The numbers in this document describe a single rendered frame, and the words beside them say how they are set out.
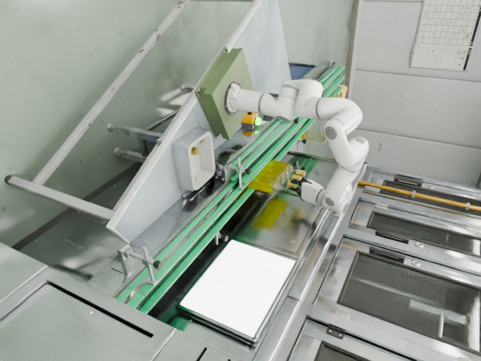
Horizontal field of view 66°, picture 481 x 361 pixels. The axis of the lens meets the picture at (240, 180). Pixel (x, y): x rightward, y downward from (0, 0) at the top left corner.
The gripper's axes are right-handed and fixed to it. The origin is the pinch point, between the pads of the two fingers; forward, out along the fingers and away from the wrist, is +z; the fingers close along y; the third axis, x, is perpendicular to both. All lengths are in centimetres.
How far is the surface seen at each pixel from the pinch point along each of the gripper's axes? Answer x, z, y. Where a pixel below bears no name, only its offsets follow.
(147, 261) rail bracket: 86, -5, 16
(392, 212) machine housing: -32, -38, -17
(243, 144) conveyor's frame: 5.8, 28.7, 15.6
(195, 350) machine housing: 98, -44, 22
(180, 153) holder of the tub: 48, 24, 30
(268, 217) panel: 16.0, 3.8, -12.6
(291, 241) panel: 22.5, -15.8, -12.5
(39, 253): 104, 69, -15
